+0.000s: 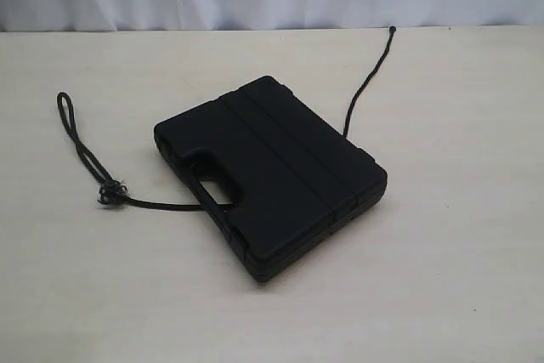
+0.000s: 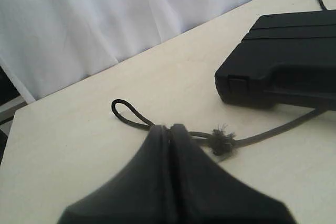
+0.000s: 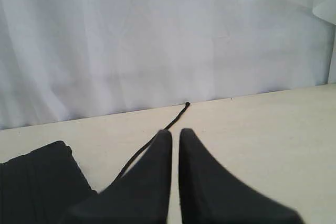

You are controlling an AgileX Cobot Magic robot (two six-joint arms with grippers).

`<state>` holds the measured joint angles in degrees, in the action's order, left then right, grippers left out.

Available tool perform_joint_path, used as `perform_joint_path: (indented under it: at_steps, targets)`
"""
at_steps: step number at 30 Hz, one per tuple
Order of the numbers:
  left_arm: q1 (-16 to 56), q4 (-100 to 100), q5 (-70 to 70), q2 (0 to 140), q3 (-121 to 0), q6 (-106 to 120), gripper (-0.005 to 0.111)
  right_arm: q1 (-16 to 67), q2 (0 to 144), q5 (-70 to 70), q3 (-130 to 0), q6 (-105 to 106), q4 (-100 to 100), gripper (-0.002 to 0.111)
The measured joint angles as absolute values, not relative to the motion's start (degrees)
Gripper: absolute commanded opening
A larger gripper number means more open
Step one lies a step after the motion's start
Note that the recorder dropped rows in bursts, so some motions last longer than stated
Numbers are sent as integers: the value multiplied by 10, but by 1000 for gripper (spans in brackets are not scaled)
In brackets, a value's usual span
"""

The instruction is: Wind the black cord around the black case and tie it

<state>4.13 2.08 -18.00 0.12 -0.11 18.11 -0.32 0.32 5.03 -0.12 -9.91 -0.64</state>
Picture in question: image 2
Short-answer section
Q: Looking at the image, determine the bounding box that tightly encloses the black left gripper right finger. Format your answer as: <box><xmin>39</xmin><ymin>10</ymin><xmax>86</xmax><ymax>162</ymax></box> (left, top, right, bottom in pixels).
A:
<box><xmin>170</xmin><ymin>124</ymin><xmax>296</xmax><ymax>223</ymax></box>

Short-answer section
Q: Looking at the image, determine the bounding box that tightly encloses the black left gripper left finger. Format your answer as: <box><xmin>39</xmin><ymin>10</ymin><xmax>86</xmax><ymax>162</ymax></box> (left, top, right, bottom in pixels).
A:
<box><xmin>58</xmin><ymin>126</ymin><xmax>168</xmax><ymax>223</ymax></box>

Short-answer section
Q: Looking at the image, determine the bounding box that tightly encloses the black plastic case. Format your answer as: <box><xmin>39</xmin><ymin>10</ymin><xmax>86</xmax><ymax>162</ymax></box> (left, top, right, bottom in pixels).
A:
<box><xmin>215</xmin><ymin>10</ymin><xmax>335</xmax><ymax>110</ymax></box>

